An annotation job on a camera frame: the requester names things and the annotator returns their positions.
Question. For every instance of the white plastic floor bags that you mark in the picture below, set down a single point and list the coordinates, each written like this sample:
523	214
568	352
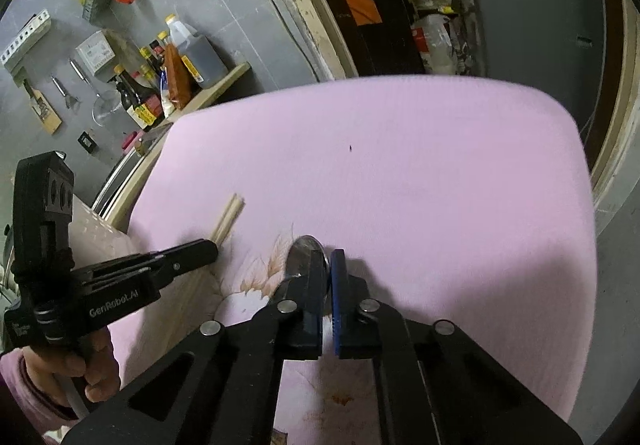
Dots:
440	45

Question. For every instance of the large dark liquid jug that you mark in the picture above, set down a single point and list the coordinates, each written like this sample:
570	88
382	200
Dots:
200	55

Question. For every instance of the grey cabinet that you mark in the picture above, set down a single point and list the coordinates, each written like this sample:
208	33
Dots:
535	35

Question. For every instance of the orange panel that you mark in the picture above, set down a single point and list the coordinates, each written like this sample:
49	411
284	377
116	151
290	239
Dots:
359	0

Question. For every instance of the pink tablecloth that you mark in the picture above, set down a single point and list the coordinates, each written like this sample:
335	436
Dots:
400	175

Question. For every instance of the dark bottle red label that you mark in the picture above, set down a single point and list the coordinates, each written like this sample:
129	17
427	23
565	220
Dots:
157	52

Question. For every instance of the metal peeler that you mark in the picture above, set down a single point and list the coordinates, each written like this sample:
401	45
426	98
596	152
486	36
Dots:
65	92

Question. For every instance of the soy sauce bottle yellow label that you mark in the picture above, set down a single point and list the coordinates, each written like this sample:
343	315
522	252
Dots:
145	110

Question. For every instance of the orange spice bag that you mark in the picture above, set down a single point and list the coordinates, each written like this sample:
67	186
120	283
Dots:
177	80

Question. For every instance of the yellow cap sauce bottle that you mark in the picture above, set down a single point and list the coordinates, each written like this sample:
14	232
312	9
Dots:
149	60

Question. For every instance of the metal strainer ladle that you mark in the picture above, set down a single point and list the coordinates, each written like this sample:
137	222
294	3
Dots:
102	107

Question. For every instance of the white wall basket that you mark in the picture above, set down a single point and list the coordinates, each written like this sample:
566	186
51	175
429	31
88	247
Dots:
22	42

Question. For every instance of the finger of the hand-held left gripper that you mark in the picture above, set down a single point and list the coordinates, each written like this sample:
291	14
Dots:
195	252

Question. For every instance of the wooden chopstick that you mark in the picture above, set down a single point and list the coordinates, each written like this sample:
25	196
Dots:
227	220
234	220

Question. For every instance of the metal spoon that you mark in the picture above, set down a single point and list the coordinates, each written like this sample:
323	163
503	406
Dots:
302	250

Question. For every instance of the pink sponge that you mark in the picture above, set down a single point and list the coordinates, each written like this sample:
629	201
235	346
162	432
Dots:
132	141

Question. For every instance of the person's left forearm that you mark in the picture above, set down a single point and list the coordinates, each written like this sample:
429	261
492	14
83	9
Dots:
25	390

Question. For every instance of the person's left hand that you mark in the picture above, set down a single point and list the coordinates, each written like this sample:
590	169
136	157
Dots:
95	375

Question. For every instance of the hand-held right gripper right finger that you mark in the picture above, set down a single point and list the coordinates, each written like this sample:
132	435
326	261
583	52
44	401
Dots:
338	305

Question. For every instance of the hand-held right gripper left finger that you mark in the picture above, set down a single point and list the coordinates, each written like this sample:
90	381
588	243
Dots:
307	315

